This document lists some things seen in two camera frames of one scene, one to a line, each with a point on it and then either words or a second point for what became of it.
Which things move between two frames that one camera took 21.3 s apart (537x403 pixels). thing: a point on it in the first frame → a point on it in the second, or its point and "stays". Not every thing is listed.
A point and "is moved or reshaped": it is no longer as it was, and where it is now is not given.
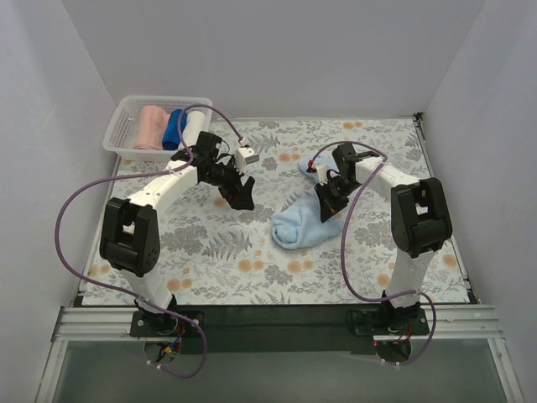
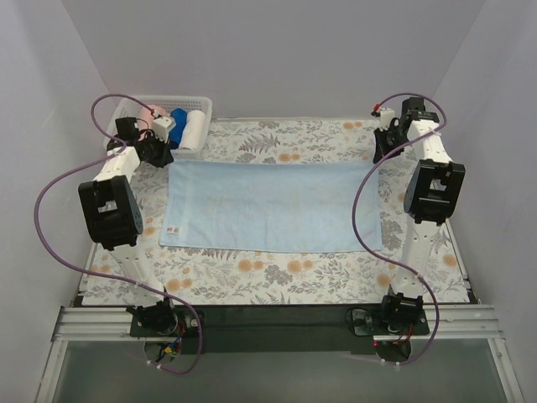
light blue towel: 304,224 is moved or reshaped
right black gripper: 325,197 → 384,143
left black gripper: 234,187 → 160,153
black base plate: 275,329 stays
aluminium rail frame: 81,322 stays
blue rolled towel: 171,138 stays
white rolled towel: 195,123 stays
